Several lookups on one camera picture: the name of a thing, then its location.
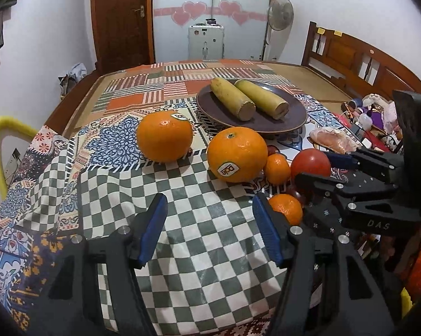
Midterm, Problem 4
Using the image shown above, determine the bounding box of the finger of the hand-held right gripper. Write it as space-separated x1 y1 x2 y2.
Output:
294 172 421 253
324 148 408 185

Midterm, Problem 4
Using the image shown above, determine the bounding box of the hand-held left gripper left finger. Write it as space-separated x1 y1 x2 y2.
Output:
39 192 169 336

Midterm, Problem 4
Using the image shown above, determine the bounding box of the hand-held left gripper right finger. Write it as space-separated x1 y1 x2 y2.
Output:
252 192 396 336

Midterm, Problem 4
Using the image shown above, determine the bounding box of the plastic peeled pomelo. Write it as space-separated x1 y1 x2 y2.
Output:
308 127 359 154

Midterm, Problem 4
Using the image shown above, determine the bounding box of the red tomato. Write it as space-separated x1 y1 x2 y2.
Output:
290 148 332 187

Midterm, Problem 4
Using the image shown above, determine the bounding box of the small mandarin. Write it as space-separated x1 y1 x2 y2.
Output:
268 193 304 227
264 153 291 186

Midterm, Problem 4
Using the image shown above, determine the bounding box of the dark brown plate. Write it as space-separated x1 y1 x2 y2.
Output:
196 79 308 134

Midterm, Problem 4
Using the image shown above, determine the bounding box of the large orange with sticker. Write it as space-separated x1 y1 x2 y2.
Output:
136 110 194 164
207 127 268 183

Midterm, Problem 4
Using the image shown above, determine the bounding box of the pile of toys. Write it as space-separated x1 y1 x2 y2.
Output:
341 93 404 155

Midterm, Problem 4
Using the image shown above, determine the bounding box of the patchwork printed blanket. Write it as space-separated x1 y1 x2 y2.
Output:
0 58 354 336

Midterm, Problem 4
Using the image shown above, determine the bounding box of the wooden bed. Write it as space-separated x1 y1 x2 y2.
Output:
43 21 421 137

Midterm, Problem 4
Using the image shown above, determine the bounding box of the standing electric fan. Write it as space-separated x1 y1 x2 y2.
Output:
261 0 294 61

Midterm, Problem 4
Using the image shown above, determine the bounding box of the bag of clothes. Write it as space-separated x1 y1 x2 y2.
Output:
58 62 89 97

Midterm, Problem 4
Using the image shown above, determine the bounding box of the white appliance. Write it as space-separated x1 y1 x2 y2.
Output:
187 23 225 60

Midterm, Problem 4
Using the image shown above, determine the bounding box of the brown wooden door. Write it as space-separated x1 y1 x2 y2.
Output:
90 0 155 75

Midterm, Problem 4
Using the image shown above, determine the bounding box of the wall socket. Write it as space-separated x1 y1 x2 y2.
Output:
7 148 21 169

